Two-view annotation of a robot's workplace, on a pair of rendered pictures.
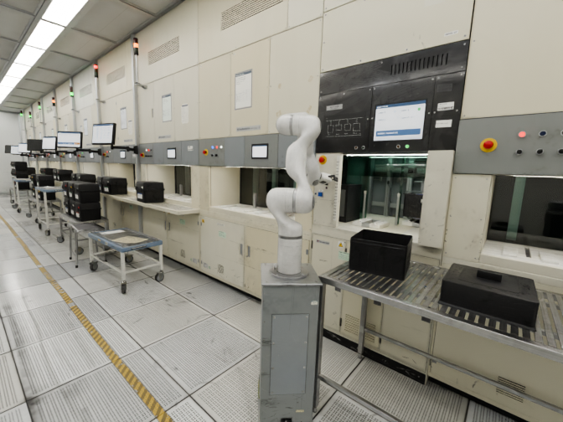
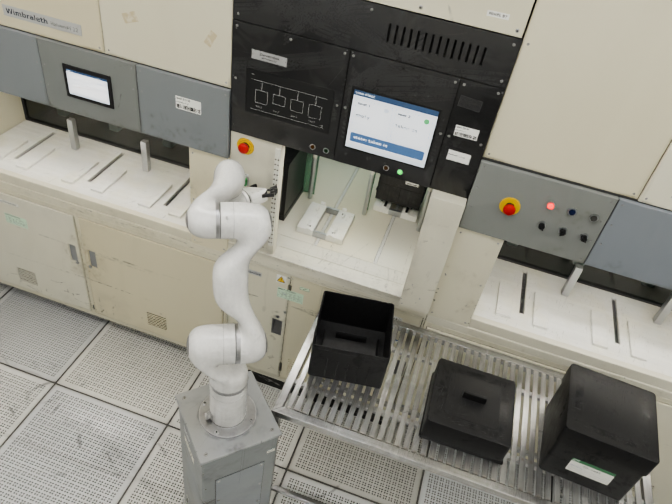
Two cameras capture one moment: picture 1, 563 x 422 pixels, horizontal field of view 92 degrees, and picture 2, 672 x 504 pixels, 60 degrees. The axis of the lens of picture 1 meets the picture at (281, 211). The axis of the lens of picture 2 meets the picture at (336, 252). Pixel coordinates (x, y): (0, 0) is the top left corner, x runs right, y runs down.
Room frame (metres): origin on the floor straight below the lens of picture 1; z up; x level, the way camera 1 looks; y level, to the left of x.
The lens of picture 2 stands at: (0.21, 0.27, 2.50)
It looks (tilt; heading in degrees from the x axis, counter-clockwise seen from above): 40 degrees down; 331
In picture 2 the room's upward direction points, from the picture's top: 10 degrees clockwise
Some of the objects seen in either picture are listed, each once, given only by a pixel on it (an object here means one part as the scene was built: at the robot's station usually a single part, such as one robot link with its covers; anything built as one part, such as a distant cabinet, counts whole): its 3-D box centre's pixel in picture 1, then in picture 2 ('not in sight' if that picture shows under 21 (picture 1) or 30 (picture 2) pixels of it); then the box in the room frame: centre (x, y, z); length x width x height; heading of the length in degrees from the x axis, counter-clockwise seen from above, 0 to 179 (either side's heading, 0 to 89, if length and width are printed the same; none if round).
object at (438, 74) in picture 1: (390, 212); (358, 198); (2.09, -0.85, 0.98); 0.95 x 0.88 x 1.95; 140
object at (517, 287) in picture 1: (487, 287); (470, 405); (1.05, -0.85, 0.83); 0.29 x 0.29 x 0.13; 51
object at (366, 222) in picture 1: (370, 222); (326, 221); (2.06, -0.69, 0.89); 0.22 x 0.21 x 0.04; 140
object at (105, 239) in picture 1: (126, 254); not in sight; (3.00, 1.75, 0.24); 0.97 x 0.52 x 0.48; 53
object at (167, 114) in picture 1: (181, 148); not in sight; (3.68, 1.35, 1.50); 1.52 x 0.99 x 3.00; 50
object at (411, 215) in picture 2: (420, 222); (399, 201); (2.13, -1.10, 0.89); 0.22 x 0.21 x 0.04; 140
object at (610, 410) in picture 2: not in sight; (596, 431); (0.80, -1.18, 0.89); 0.29 x 0.29 x 0.25; 46
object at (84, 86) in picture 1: (102, 151); not in sight; (5.61, 3.65, 1.50); 1.52 x 0.99 x 3.00; 50
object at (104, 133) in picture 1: (117, 139); not in sight; (3.70, 2.20, 1.59); 0.50 x 0.41 x 0.36; 140
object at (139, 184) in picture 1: (149, 191); not in sight; (3.50, 1.70, 0.93); 0.30 x 0.28 x 0.26; 47
